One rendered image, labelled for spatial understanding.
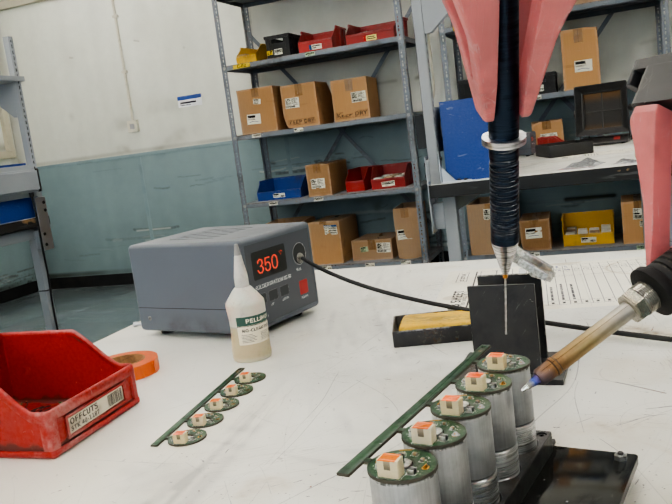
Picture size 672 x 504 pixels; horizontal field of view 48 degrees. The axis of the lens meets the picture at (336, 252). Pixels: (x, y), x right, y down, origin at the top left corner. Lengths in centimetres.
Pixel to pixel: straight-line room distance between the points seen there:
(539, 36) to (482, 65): 2
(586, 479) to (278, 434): 20
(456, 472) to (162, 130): 550
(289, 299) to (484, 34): 53
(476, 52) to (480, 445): 15
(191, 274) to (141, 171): 513
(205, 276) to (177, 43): 499
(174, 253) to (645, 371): 44
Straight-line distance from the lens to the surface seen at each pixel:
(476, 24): 25
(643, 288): 35
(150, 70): 579
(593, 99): 339
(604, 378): 53
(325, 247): 477
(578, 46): 442
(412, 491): 26
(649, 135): 37
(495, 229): 29
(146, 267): 78
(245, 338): 63
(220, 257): 70
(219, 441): 49
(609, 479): 37
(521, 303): 51
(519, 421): 37
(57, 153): 632
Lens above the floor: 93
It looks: 9 degrees down
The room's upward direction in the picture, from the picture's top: 7 degrees counter-clockwise
